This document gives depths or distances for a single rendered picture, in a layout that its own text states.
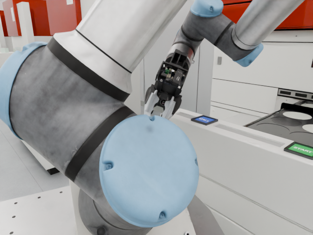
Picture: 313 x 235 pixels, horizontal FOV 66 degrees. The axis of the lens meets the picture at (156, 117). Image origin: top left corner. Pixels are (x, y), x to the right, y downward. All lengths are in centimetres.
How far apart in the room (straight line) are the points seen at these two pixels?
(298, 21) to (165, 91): 67
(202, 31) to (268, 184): 41
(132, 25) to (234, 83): 107
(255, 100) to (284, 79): 17
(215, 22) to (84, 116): 49
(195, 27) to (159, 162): 49
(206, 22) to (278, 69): 61
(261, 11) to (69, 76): 39
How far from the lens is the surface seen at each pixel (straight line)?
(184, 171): 27
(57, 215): 61
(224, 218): 73
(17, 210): 66
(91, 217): 41
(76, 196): 47
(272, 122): 96
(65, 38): 29
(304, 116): 109
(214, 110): 141
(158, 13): 29
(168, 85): 60
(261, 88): 125
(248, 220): 68
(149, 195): 25
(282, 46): 120
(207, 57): 327
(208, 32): 68
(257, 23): 56
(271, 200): 62
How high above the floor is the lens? 119
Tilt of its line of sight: 18 degrees down
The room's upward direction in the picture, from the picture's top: straight up
